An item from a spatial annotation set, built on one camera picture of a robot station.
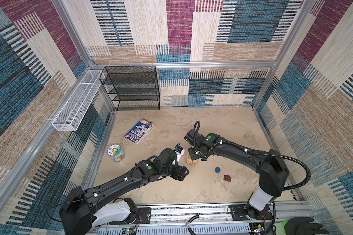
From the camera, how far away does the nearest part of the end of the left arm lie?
A: 0.60m

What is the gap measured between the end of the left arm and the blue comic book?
1.37ft

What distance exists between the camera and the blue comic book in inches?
39.8
